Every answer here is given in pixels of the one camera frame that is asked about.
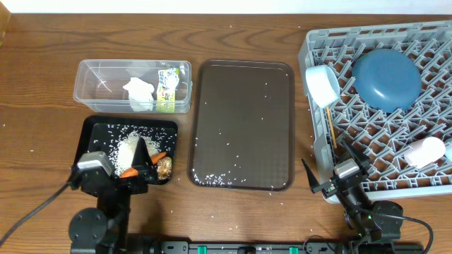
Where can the foil and yellow snack wrapper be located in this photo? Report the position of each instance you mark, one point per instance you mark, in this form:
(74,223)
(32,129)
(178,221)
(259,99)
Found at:
(166,90)

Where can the white tissue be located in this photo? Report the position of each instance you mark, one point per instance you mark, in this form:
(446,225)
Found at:
(140,94)

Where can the clear plastic bin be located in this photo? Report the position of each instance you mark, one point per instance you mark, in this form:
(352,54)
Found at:
(99,83)

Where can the blue plate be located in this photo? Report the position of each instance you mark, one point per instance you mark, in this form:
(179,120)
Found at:
(386,79)

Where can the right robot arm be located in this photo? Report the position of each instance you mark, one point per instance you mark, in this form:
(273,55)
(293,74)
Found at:
(377,223)

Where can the blue cup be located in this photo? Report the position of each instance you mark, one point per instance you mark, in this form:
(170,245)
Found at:
(448,152)

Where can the brown serving tray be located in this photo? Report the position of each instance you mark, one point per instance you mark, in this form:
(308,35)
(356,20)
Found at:
(243,132)

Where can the pink cup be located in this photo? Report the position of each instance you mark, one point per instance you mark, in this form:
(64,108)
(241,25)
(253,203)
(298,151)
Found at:
(425,151)

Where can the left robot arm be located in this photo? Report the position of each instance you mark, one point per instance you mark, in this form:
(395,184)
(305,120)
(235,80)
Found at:
(104,228)

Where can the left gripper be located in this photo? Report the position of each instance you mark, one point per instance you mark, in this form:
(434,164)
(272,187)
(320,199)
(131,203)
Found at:
(146,167)

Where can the light blue rice bowl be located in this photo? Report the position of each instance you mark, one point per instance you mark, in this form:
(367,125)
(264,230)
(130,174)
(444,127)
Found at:
(323,85)

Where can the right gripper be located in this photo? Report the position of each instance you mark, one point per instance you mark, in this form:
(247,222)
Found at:
(329,188)

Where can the black plastic tray bin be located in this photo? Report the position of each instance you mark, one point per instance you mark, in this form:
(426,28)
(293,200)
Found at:
(102,133)

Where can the wooden chopstick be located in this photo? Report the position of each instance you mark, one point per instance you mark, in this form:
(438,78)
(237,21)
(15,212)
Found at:
(330,123)

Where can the grey dishwasher rack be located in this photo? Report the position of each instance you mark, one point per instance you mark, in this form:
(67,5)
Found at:
(384,137)

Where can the white rice pile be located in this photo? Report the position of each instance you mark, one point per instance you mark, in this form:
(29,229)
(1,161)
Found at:
(123,154)

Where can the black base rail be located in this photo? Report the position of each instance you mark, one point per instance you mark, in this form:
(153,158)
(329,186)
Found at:
(182,247)

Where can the brown food scrap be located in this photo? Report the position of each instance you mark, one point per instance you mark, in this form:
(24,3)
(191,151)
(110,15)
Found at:
(164,168)

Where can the orange carrot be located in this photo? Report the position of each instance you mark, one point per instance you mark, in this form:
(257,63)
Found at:
(132,172)

